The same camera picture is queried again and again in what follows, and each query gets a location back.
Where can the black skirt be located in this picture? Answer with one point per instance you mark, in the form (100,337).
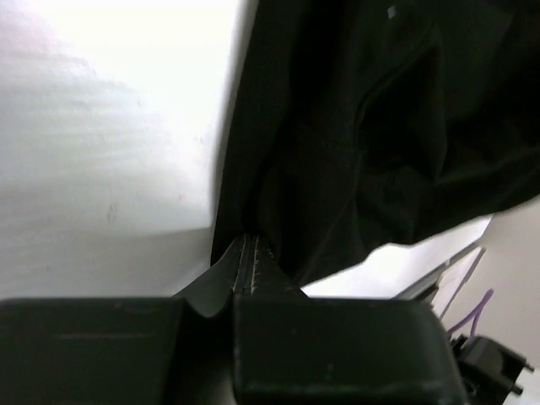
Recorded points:
(359,124)

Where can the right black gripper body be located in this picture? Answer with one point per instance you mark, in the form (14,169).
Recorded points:
(489,369)

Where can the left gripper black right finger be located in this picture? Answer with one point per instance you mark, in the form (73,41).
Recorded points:
(264,277)

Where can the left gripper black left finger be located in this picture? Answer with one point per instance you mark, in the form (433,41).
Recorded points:
(209,293)

